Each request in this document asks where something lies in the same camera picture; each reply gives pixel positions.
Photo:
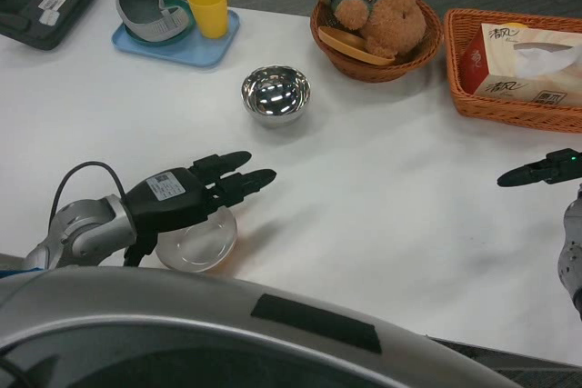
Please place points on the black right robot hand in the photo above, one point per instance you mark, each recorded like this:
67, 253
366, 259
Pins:
545, 170

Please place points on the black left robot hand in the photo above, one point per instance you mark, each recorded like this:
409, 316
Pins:
168, 201

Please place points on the translucent plastic bowl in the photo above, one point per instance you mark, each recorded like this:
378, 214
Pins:
204, 245

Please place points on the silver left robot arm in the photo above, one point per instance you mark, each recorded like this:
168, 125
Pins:
86, 229

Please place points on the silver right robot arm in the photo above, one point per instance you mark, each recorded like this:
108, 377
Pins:
573, 247

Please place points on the shiny steel bowl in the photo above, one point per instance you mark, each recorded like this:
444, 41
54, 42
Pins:
275, 95

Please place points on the rectangular wicker basket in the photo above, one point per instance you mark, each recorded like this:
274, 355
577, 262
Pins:
500, 113

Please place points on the tissue box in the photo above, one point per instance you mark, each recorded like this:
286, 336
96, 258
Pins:
495, 70

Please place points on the silver robot chest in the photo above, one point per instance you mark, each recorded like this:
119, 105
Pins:
136, 315

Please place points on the light blue tray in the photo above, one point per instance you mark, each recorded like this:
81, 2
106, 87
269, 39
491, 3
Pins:
191, 52

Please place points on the round wicker basket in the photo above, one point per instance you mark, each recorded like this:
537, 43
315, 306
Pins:
427, 47

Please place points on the grey shoe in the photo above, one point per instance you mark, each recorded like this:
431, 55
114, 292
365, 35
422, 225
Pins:
141, 13

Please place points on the yellow plastic cup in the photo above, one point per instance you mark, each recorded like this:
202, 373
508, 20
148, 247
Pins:
207, 11

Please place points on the green plate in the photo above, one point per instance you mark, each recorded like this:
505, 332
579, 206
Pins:
179, 4

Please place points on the brown teddy bear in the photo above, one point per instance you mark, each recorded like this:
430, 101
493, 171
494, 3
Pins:
395, 11

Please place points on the black equipment case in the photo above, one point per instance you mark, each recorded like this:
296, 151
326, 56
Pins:
45, 11

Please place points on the orange wooden plate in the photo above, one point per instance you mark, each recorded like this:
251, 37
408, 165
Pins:
345, 42

